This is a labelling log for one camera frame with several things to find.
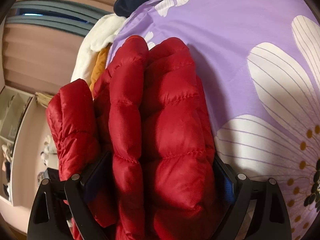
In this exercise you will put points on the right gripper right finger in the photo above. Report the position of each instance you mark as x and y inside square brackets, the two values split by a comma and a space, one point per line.
[270, 217]

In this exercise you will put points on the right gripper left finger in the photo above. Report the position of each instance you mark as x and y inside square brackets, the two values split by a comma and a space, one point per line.
[47, 219]

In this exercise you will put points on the red puffer jacket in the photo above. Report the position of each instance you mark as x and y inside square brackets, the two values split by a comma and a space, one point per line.
[147, 111]

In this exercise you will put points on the yellow hanging cloth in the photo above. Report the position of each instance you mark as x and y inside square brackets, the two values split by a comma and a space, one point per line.
[43, 99]

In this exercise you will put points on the orange folded garment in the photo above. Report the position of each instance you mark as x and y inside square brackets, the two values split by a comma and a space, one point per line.
[99, 66]

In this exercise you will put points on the beige curtain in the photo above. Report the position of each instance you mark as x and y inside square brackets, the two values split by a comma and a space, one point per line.
[41, 59]

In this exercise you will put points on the purple floral bed sheet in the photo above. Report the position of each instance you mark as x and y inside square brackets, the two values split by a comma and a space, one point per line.
[259, 64]

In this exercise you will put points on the white fleece garment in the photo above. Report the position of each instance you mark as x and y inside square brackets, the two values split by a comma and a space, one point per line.
[99, 37]

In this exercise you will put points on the white wall shelf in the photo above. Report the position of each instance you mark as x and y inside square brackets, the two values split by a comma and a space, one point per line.
[17, 108]

